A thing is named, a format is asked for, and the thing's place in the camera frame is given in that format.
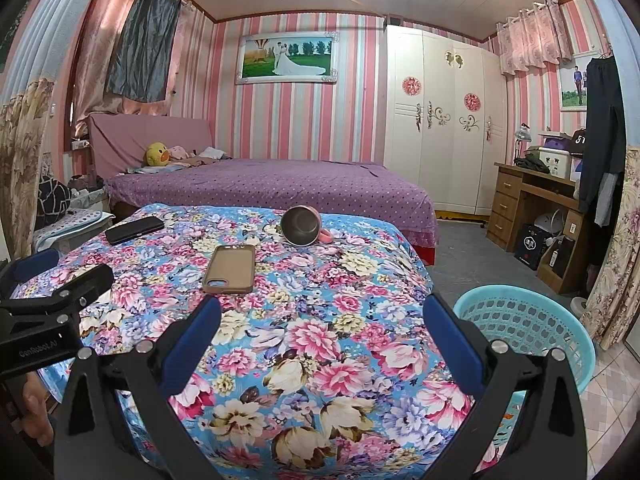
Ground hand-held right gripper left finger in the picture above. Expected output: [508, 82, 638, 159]
[54, 294, 223, 480]

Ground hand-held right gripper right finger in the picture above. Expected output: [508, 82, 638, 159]
[423, 292, 590, 480]

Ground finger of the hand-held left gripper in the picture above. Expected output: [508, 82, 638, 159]
[0, 247, 62, 302]
[0, 263, 115, 322]

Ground light blue plastic basket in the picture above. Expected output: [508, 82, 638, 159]
[452, 285, 598, 461]

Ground person's left hand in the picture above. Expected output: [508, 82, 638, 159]
[19, 374, 57, 447]

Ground white dotted cloth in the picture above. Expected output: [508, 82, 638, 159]
[32, 207, 113, 251]

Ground black patterned bag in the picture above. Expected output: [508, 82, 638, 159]
[37, 177, 72, 233]

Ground black phone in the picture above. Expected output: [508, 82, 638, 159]
[105, 216, 166, 246]

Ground brown phone case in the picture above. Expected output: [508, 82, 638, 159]
[202, 244, 257, 295]

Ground floral curtain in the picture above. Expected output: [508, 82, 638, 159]
[0, 77, 56, 261]

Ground floral blanket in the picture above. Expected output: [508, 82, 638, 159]
[10, 203, 501, 480]

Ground black box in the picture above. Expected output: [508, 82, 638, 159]
[514, 224, 551, 271]

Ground wooden desk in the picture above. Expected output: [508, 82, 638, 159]
[487, 160, 588, 295]

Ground yellow duck plush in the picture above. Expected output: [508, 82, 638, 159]
[145, 141, 169, 167]

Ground white small fan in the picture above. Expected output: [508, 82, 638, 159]
[532, 211, 563, 238]

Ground pink metal cup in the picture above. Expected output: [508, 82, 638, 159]
[280, 205, 333, 247]

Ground pink headboard cover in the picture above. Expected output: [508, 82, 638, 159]
[87, 112, 216, 178]

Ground purple dotted bed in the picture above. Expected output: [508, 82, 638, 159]
[102, 159, 438, 248]

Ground floral fan cover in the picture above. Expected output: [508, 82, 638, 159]
[580, 145, 640, 353]

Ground clothes on bed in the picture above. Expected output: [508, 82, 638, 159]
[187, 147, 231, 167]

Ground white wardrobe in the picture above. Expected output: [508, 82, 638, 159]
[382, 25, 508, 221]

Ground white storage box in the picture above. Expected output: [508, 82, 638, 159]
[536, 146, 573, 180]

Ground desk lamp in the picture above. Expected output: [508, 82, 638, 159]
[514, 122, 534, 161]

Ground black cap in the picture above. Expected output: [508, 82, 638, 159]
[565, 130, 591, 158]

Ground grey curtain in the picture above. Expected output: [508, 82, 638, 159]
[106, 0, 183, 103]

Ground dark hanging clothes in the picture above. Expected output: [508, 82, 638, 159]
[579, 55, 627, 226]

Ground framed wedding poster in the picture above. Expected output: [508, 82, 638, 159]
[235, 31, 340, 86]

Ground pink valance curtain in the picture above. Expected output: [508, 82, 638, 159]
[495, 0, 576, 77]

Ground portrait wall poster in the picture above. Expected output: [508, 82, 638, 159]
[559, 52, 601, 112]

